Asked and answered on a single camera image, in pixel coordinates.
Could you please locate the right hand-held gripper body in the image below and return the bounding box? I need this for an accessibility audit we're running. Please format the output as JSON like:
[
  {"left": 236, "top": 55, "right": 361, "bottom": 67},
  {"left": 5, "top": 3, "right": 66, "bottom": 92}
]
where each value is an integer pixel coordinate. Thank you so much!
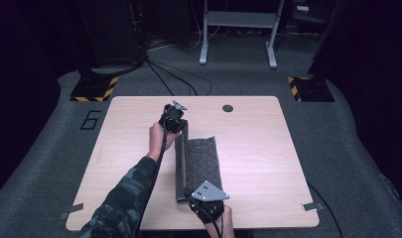
[{"left": 188, "top": 179, "right": 230, "bottom": 223}]

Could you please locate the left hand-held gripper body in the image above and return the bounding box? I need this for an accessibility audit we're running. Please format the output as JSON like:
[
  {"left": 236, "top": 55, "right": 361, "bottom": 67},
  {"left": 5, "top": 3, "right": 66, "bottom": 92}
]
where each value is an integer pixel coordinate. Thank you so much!
[{"left": 158, "top": 99, "right": 189, "bottom": 135}]

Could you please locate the grey textured cloth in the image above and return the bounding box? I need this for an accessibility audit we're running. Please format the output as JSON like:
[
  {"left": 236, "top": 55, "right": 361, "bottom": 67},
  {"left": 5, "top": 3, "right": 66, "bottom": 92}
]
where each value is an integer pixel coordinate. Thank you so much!
[{"left": 174, "top": 119, "right": 224, "bottom": 203}]

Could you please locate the person's left hand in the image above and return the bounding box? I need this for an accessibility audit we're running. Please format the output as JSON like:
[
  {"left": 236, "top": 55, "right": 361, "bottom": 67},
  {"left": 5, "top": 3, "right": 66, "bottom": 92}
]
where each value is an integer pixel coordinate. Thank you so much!
[{"left": 148, "top": 122, "right": 182, "bottom": 161}]

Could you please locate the person's right hand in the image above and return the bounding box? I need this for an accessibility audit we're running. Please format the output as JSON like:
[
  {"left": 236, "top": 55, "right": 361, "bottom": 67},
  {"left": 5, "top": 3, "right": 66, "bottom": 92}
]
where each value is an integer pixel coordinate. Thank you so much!
[{"left": 204, "top": 205, "right": 236, "bottom": 238}]

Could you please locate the black yellow striped stand base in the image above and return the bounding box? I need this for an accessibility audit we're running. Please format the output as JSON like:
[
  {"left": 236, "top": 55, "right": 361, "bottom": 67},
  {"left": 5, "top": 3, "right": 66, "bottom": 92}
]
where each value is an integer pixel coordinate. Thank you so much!
[
  {"left": 69, "top": 75, "right": 119, "bottom": 103},
  {"left": 287, "top": 75, "right": 335, "bottom": 103}
]

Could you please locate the grey tape strip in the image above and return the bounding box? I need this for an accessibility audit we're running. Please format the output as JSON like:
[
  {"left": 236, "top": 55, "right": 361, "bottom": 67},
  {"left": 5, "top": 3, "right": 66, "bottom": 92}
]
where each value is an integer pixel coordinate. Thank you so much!
[
  {"left": 301, "top": 201, "right": 325, "bottom": 212},
  {"left": 59, "top": 202, "right": 84, "bottom": 221}
]

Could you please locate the black stand pole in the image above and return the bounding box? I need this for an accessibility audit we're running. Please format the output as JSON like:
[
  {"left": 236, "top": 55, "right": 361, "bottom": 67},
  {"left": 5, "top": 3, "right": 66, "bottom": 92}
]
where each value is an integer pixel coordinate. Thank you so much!
[
  {"left": 307, "top": 0, "right": 343, "bottom": 78},
  {"left": 72, "top": 0, "right": 102, "bottom": 80}
]

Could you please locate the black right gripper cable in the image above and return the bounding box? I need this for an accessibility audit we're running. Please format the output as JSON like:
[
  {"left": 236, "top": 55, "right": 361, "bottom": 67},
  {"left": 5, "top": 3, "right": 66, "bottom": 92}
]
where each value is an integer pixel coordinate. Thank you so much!
[{"left": 198, "top": 207, "right": 224, "bottom": 238}]

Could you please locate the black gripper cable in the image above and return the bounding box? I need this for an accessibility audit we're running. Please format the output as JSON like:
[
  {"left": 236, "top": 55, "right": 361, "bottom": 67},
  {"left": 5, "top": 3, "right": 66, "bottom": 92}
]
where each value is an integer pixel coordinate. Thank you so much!
[
  {"left": 198, "top": 207, "right": 224, "bottom": 238},
  {"left": 135, "top": 108, "right": 170, "bottom": 238}
]

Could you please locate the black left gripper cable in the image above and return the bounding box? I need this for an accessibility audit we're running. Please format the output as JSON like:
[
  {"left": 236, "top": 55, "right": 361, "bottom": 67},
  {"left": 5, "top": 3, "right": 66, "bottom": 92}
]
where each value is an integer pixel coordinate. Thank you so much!
[{"left": 135, "top": 108, "right": 170, "bottom": 238}]

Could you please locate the black floor cables bundle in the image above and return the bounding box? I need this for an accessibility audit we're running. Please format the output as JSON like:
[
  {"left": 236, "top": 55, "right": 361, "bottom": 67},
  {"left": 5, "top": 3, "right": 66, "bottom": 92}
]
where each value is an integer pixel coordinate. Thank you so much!
[{"left": 142, "top": 54, "right": 213, "bottom": 97}]

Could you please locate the black floor cable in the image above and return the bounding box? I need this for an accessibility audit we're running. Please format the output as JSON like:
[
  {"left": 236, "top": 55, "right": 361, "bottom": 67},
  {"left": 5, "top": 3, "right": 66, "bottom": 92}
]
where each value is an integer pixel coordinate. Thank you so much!
[{"left": 307, "top": 181, "right": 345, "bottom": 238}]

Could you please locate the white metal desk frame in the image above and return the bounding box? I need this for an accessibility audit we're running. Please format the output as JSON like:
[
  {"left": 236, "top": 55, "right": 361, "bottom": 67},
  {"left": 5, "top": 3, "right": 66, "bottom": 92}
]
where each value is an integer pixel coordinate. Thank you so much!
[{"left": 199, "top": 0, "right": 287, "bottom": 69}]

